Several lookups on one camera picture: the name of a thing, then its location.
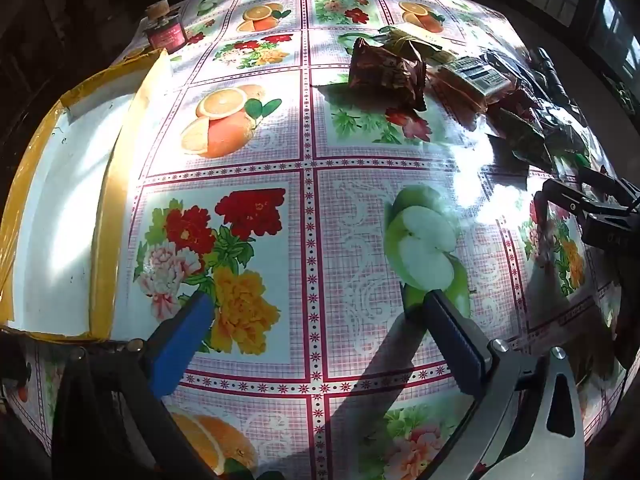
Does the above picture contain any brown cake packet with label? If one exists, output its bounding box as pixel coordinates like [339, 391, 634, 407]
[430, 55, 518, 116]

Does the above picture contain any black flashlight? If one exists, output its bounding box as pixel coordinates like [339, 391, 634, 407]
[527, 47, 571, 108]

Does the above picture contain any white box with yellow tape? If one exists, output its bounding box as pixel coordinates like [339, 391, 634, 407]
[0, 49, 173, 343]

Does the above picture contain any dark jar with cork lid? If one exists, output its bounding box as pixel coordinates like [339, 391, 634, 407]
[145, 2, 190, 55]

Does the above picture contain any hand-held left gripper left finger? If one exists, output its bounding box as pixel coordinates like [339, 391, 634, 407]
[52, 290, 218, 480]

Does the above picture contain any dark brown snack packet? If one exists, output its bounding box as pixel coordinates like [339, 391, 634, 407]
[492, 85, 543, 121]

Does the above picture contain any dark red snack packet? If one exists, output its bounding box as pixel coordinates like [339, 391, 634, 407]
[347, 37, 428, 113]

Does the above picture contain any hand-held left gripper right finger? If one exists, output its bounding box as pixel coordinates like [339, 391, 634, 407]
[402, 285, 586, 480]

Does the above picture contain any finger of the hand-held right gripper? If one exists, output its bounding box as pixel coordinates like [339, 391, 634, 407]
[532, 177, 631, 223]
[577, 165, 640, 201]

